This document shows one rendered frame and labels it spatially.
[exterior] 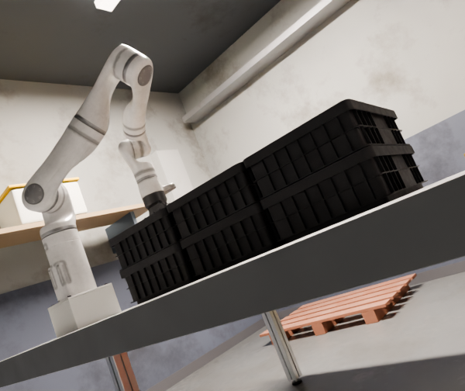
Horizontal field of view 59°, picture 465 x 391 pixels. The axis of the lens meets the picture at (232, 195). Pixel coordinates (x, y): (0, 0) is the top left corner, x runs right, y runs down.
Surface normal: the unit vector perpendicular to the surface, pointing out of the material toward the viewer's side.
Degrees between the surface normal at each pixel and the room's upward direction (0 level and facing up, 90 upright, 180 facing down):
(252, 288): 90
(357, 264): 90
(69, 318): 90
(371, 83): 90
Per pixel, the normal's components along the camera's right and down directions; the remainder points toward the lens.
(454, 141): -0.63, 0.13
